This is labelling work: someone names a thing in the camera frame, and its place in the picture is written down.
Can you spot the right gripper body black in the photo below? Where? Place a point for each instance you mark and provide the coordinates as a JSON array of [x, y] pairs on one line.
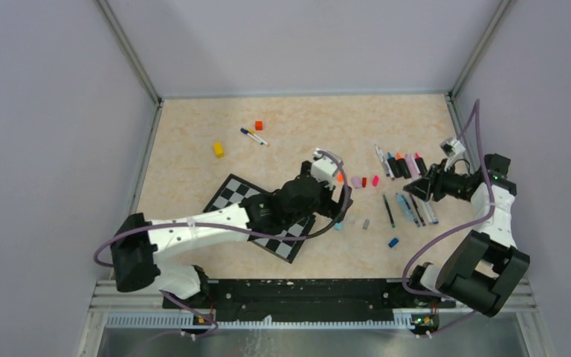
[[447, 183]]

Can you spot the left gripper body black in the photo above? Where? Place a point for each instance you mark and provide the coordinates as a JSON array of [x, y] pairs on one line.
[[323, 204]]

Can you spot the pale purple highlighter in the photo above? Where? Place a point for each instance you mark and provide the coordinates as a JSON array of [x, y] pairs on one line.
[[412, 166]]

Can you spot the black highlighter pink cap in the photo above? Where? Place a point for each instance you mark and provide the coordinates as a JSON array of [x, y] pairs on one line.
[[420, 163]]

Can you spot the black highlighter orange cap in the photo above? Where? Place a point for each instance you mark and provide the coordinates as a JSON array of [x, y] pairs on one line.
[[402, 164]]

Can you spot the light blue eraser bar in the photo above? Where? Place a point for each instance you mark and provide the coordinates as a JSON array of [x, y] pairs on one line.
[[404, 207]]

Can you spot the white marker magenta end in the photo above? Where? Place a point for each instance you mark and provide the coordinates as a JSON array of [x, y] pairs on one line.
[[391, 174]]

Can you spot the thin dark pen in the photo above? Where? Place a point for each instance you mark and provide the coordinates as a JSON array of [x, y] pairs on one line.
[[417, 211]]

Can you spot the black gel pen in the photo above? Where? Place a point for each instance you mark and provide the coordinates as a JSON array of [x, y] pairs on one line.
[[388, 210]]

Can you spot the black highlighter blue tip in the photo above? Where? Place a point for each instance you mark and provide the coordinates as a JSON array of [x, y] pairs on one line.
[[394, 168]]

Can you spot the pale purple highlighter cap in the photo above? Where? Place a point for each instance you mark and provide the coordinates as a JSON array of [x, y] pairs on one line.
[[356, 182]]

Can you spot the blue cap of marker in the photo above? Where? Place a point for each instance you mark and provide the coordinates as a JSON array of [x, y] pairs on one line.
[[393, 242]]

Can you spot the black white chessboard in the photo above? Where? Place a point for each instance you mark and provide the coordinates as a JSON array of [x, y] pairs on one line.
[[235, 189]]

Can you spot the white marker blue band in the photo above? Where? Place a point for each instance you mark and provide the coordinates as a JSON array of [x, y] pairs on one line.
[[433, 216]]

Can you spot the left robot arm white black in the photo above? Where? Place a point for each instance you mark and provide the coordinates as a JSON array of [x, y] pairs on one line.
[[142, 249]]

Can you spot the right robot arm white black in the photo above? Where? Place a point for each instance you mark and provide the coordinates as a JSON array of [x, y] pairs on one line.
[[486, 267]]

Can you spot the yellow block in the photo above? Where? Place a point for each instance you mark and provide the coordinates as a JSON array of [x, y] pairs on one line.
[[218, 150]]

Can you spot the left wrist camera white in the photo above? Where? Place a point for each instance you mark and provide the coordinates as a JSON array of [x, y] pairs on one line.
[[325, 168]]

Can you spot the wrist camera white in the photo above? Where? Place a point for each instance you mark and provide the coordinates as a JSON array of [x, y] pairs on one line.
[[325, 168], [454, 151]]

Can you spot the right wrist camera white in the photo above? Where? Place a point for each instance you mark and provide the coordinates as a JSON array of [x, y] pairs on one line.
[[454, 151]]

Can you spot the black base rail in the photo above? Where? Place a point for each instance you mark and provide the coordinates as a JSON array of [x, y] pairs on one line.
[[308, 300]]

